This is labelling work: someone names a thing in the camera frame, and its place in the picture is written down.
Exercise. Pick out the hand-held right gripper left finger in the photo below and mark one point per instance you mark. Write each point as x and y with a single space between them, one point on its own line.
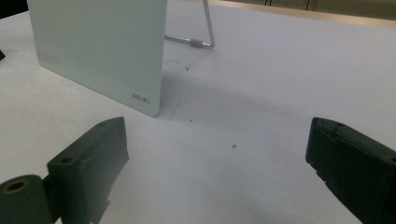
90 161

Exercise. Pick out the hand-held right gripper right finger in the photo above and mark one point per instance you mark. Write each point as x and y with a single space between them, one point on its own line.
355 161

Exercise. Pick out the white glass desktop whiteboard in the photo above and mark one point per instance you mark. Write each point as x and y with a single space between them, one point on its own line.
99 46

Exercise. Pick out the small black object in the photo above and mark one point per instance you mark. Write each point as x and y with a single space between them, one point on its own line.
2 54

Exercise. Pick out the brown cabinet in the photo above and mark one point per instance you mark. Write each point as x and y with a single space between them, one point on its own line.
342 7

